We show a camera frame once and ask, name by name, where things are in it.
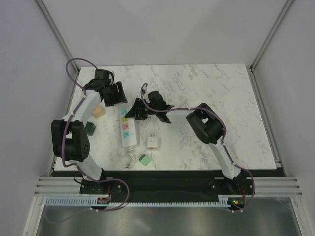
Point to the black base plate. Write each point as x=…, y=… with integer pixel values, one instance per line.
x=168, y=186

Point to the right aluminium frame post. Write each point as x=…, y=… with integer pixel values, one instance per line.
x=271, y=33

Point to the left aluminium frame post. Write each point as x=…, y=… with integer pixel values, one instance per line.
x=53, y=27

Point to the white cube plug orange logo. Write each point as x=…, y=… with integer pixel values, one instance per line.
x=152, y=143

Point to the aluminium frame post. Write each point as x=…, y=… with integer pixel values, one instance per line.
x=271, y=33
x=53, y=27

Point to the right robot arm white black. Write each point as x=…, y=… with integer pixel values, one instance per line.
x=206, y=124

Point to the dark green cube plug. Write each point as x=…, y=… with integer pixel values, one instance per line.
x=90, y=128

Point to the long white power strip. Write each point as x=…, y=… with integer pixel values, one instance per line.
x=127, y=128

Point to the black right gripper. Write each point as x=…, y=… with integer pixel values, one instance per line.
x=135, y=113

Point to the green plug adapter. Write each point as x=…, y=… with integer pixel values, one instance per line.
x=144, y=159

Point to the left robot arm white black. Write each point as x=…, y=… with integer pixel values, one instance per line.
x=69, y=138

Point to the aluminium rail profile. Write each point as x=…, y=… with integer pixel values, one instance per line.
x=264, y=186

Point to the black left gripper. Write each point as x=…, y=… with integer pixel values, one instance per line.
x=120, y=97

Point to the white slotted cable duct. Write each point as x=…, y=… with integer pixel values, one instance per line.
x=93, y=201

